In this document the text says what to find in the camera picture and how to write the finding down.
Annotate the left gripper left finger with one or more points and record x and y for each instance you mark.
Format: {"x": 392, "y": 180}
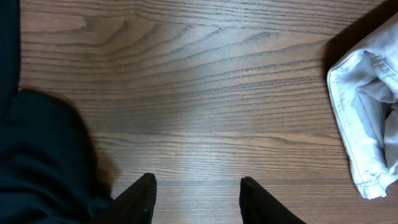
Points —
{"x": 134, "y": 206}

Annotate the beige khaki shorts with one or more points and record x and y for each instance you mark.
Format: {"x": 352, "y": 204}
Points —
{"x": 363, "y": 92}

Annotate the black garment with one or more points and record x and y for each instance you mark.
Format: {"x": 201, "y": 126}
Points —
{"x": 48, "y": 166}

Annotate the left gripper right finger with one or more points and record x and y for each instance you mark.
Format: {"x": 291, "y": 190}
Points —
{"x": 258, "y": 206}

